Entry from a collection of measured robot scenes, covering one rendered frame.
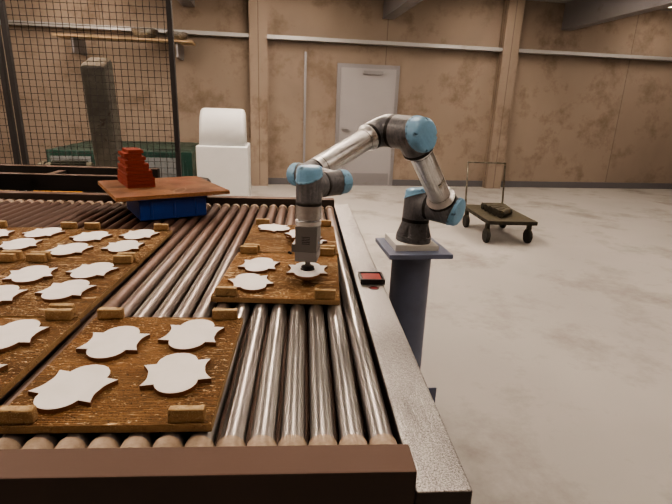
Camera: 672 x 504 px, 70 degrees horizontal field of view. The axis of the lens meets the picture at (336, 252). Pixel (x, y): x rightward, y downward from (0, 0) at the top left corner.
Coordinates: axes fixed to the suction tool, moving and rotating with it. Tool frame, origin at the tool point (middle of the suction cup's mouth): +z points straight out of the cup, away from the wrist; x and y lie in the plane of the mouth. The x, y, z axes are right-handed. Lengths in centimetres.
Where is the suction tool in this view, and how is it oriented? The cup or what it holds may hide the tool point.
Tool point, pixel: (307, 272)
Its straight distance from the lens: 143.3
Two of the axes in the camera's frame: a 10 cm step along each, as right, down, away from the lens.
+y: -1.1, 2.9, -9.5
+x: 9.9, 0.6, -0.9
